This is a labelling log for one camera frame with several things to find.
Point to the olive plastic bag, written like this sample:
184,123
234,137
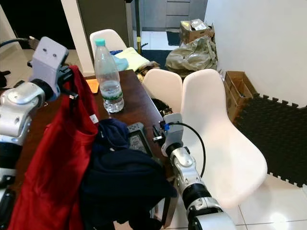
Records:
194,56

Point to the white plastic chair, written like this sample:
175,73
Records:
163,88
220,148
105,36

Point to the navy blue garment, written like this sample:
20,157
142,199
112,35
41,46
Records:
120,177

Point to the black foam floor mat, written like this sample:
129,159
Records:
278,134

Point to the grey drawer cabinet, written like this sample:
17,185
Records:
172,12

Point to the red shirt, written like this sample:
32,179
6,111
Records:
57,163

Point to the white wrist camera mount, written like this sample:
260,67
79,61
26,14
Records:
50,57
174,132

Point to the yellow green cloth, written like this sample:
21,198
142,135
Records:
134,57

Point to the open empty cardboard box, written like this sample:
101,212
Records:
240,93

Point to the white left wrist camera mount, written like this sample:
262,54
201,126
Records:
50,57

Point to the clear plastic water bottle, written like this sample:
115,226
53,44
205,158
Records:
108,81

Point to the filled cardboard box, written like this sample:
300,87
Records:
192,34

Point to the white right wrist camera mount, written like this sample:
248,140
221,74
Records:
174,132

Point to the grey handheld controller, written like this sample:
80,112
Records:
141,141

